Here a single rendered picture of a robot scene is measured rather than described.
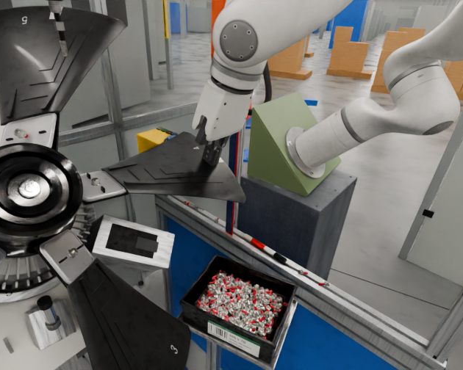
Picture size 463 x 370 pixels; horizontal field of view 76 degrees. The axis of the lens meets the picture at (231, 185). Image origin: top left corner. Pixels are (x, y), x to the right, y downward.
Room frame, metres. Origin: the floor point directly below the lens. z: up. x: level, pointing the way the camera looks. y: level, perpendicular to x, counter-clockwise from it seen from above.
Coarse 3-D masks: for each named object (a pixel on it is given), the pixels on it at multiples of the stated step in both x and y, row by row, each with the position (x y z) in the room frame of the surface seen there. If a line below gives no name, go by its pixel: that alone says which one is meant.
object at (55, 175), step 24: (24, 144) 0.33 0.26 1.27; (0, 168) 0.30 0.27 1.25; (24, 168) 0.31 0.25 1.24; (48, 168) 0.33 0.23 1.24; (72, 168) 0.34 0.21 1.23; (0, 192) 0.28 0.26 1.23; (48, 192) 0.31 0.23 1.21; (72, 192) 0.32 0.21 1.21; (0, 216) 0.27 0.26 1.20; (24, 216) 0.28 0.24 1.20; (48, 216) 0.29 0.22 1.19; (72, 216) 0.30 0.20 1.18; (0, 240) 0.27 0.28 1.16; (24, 240) 0.27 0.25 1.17
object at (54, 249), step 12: (48, 240) 0.30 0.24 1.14; (60, 240) 0.32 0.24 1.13; (72, 240) 0.34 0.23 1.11; (48, 252) 0.28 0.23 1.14; (60, 252) 0.30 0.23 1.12; (84, 252) 0.33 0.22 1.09; (60, 264) 0.28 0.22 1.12; (72, 264) 0.29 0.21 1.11; (84, 264) 0.31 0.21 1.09; (60, 276) 0.26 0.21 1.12; (72, 276) 0.27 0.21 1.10
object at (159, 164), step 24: (168, 144) 0.58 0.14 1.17; (192, 144) 0.59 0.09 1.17; (120, 168) 0.45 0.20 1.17; (144, 168) 0.46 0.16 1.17; (168, 168) 0.48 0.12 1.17; (192, 168) 0.50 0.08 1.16; (216, 168) 0.53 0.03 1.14; (144, 192) 0.39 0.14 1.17; (168, 192) 0.41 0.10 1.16; (192, 192) 0.43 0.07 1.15; (216, 192) 0.46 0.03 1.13; (240, 192) 0.49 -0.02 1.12
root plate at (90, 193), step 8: (96, 176) 0.43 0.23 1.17; (104, 176) 0.43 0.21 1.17; (88, 184) 0.40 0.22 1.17; (104, 184) 0.40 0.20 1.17; (112, 184) 0.40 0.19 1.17; (120, 184) 0.40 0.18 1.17; (88, 192) 0.37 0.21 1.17; (96, 192) 0.37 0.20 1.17; (112, 192) 0.38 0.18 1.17; (120, 192) 0.38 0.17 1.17; (88, 200) 0.35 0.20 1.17
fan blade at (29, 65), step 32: (0, 32) 0.54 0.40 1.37; (32, 32) 0.54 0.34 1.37; (64, 32) 0.54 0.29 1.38; (96, 32) 0.56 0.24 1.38; (0, 64) 0.50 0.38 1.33; (32, 64) 0.49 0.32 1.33; (64, 64) 0.49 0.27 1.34; (0, 96) 0.46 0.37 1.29; (32, 96) 0.44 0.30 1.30; (64, 96) 0.44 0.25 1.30
